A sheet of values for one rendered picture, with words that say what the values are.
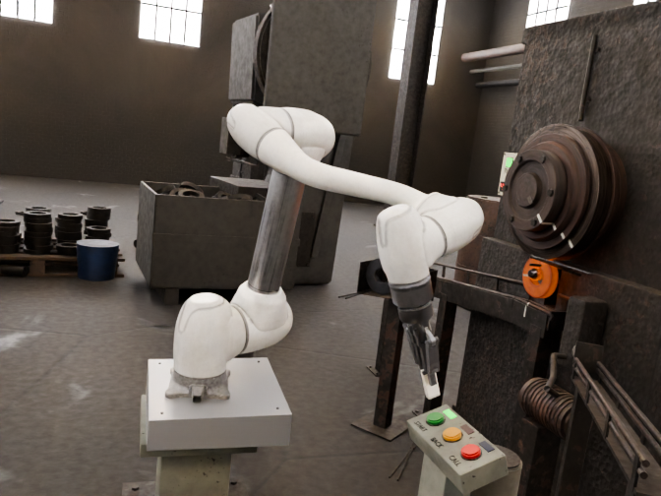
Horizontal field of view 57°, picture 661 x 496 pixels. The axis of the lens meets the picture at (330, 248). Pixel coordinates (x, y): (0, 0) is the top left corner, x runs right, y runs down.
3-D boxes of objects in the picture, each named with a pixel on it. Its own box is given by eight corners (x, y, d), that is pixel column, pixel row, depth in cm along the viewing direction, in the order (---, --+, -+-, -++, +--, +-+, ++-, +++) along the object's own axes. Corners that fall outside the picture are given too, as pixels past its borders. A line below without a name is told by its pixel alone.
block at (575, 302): (580, 363, 208) (593, 294, 204) (597, 372, 200) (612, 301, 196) (555, 363, 204) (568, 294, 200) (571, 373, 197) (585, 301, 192)
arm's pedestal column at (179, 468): (117, 572, 165) (123, 466, 159) (122, 488, 202) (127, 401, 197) (263, 558, 177) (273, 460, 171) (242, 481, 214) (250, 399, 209)
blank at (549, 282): (560, 256, 212) (552, 256, 211) (557, 300, 212) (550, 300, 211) (530, 254, 226) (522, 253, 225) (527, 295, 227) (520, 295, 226)
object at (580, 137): (578, 96, 209) (637, 205, 184) (505, 184, 245) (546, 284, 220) (564, 94, 207) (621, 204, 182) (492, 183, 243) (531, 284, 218)
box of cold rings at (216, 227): (260, 277, 520) (269, 184, 507) (293, 304, 446) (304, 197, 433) (133, 275, 478) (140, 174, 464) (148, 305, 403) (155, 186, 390)
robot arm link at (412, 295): (417, 266, 136) (422, 289, 138) (381, 278, 134) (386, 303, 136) (437, 275, 128) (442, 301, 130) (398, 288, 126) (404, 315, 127)
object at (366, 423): (364, 407, 286) (384, 257, 273) (414, 427, 271) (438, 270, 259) (340, 420, 269) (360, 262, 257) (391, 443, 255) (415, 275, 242)
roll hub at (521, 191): (548, 133, 208) (578, 198, 193) (504, 185, 229) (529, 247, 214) (534, 131, 206) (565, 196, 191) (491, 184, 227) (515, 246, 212)
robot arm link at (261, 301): (210, 339, 193) (264, 327, 209) (241, 366, 184) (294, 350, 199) (260, 98, 167) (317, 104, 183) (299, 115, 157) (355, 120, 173)
